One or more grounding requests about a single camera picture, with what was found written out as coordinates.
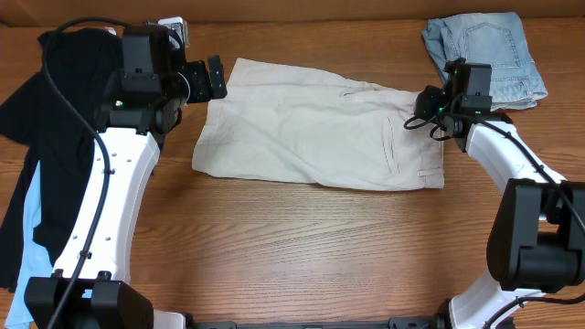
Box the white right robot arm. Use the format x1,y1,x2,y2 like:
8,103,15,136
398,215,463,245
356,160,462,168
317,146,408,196
389,86,584,328

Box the beige khaki shorts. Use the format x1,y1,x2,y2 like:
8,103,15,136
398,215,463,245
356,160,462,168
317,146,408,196
192,58,444,191

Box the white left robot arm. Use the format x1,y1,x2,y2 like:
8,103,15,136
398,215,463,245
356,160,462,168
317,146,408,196
24,56,228,328

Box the folded light blue jeans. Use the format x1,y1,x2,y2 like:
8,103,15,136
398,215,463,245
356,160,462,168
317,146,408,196
421,12,548,111

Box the light blue t-shirt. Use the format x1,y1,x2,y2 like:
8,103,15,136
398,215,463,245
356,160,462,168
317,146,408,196
5,162,52,329

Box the black t-shirt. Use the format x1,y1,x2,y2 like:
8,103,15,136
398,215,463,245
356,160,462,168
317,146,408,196
1,28,122,292

